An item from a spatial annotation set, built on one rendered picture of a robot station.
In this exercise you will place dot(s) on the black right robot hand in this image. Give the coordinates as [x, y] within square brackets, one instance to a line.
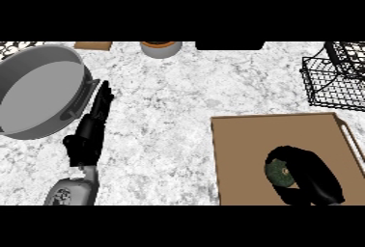
[314, 173]

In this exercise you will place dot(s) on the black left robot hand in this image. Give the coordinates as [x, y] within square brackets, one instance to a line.
[88, 135]

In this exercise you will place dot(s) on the dark green squash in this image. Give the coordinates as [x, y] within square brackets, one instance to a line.
[278, 173]

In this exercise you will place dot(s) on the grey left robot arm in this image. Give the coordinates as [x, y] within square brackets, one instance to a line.
[71, 191]

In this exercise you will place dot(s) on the brown wooden tray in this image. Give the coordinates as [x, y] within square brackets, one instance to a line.
[247, 151]

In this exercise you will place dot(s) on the large grey pot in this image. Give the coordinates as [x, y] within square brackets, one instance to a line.
[36, 93]

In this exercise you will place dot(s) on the brown wooden board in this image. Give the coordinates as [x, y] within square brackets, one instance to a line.
[94, 45]

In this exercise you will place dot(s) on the grey cup with orange rim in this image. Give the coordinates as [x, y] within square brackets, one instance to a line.
[162, 49]

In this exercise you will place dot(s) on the black patterned trivet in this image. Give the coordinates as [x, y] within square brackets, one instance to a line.
[14, 47]

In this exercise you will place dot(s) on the black appliance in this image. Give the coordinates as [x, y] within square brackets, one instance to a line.
[230, 45]

